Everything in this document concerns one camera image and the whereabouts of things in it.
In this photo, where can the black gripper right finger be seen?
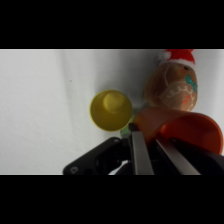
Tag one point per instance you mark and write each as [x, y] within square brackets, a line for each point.
[176, 160]

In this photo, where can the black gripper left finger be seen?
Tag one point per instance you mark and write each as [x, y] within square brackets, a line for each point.
[141, 153]

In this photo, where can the orange plastic cup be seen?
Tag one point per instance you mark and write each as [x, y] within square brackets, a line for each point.
[186, 128]

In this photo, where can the yellow plastic cup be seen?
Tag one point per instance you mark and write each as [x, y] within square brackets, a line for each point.
[111, 110]

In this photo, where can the green sponge block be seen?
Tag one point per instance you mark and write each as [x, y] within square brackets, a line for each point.
[126, 128]

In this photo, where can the gingerbread plush toy red hat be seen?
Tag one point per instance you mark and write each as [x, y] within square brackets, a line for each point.
[173, 86]

